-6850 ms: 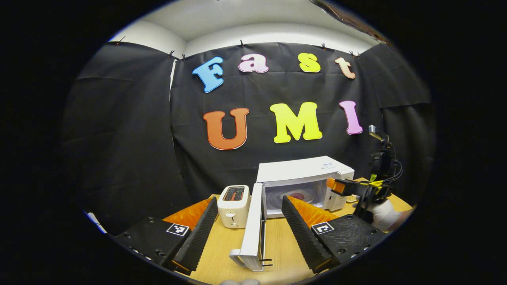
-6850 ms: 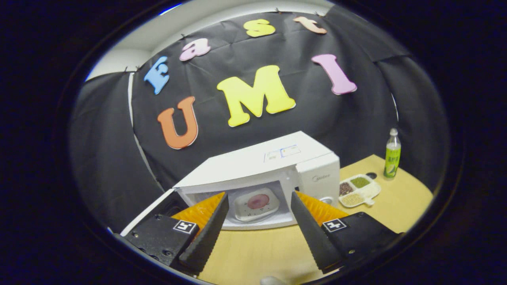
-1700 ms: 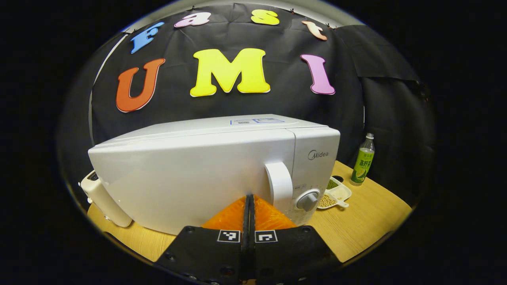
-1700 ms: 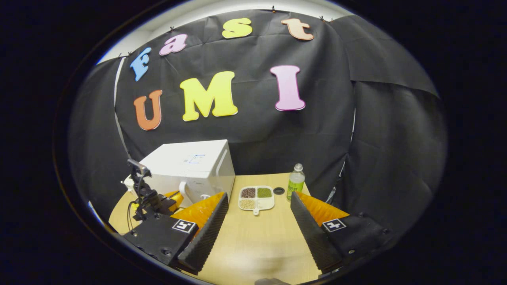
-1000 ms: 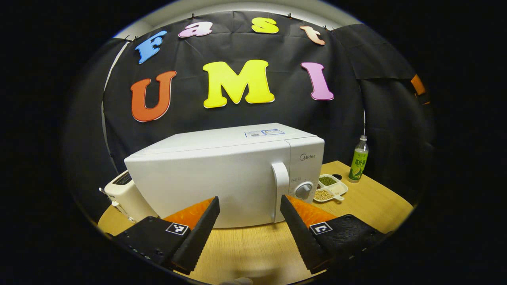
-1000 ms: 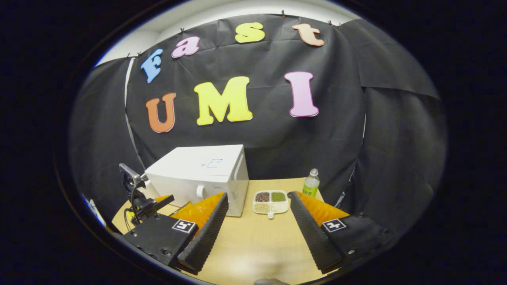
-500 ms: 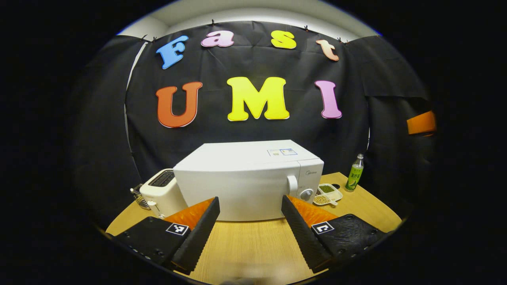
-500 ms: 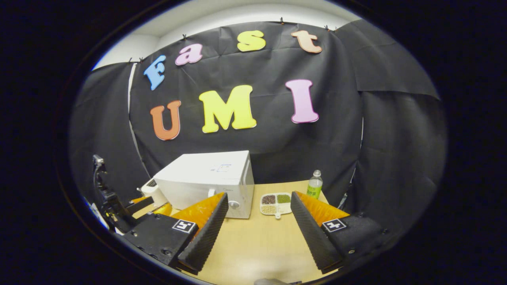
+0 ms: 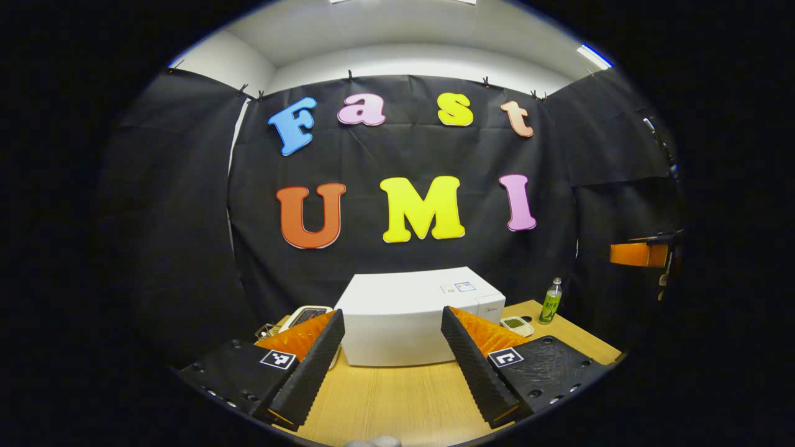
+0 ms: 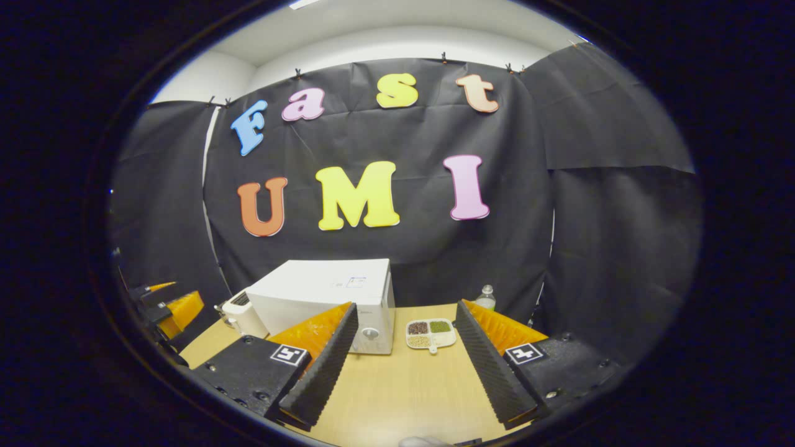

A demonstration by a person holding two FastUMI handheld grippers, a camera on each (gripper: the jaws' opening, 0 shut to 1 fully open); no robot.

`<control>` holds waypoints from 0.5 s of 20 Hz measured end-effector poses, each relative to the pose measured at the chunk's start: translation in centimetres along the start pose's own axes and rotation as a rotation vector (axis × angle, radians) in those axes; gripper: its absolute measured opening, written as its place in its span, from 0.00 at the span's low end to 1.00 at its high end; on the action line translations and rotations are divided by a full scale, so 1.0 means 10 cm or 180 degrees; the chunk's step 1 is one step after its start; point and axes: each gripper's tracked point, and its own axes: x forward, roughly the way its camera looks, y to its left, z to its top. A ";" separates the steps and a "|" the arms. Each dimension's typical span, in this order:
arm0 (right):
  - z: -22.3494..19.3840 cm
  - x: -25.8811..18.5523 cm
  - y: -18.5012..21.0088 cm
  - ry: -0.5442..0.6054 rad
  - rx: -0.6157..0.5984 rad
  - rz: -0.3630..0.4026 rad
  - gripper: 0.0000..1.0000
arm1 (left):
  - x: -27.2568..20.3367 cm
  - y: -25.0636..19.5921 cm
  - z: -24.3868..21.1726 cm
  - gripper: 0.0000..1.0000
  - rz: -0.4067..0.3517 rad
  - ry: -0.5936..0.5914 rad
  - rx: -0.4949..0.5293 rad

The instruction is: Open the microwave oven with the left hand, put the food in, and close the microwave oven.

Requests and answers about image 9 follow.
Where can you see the green drink bottle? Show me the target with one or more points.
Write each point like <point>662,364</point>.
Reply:
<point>549,307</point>

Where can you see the ceiling light panel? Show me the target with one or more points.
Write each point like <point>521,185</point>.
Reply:
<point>404,2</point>
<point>593,56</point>

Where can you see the small white appliance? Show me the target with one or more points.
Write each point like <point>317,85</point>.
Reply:
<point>287,315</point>

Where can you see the white divided dish with beans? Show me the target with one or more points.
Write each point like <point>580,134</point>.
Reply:
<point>515,323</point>

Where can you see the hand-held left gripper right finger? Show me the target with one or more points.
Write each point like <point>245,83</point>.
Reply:
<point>475,372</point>

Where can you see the white microwave oven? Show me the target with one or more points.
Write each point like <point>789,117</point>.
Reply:
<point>397,316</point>

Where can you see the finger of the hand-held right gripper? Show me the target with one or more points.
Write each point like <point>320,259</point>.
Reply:
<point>636,254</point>

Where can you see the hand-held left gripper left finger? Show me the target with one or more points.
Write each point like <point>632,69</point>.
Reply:
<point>310,372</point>

